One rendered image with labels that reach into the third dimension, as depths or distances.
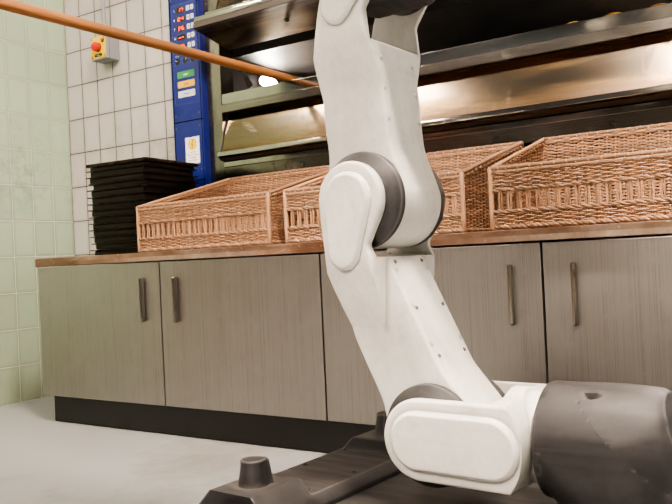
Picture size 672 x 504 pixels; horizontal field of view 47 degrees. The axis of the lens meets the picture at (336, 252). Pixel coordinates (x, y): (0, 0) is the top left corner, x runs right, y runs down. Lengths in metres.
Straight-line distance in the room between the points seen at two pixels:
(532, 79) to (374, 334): 1.42
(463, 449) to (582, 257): 0.81
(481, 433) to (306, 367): 1.14
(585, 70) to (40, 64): 2.31
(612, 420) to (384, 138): 0.49
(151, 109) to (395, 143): 2.24
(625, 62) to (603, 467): 1.55
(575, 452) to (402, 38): 0.68
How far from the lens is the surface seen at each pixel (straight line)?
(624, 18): 2.37
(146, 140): 3.29
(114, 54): 3.45
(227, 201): 2.31
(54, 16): 2.17
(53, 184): 3.58
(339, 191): 1.10
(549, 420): 1.02
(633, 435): 0.99
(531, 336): 1.80
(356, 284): 1.11
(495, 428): 1.01
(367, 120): 1.15
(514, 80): 2.44
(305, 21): 2.83
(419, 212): 1.14
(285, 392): 2.16
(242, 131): 2.95
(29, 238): 3.49
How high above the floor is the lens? 0.53
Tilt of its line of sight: level
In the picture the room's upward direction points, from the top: 3 degrees counter-clockwise
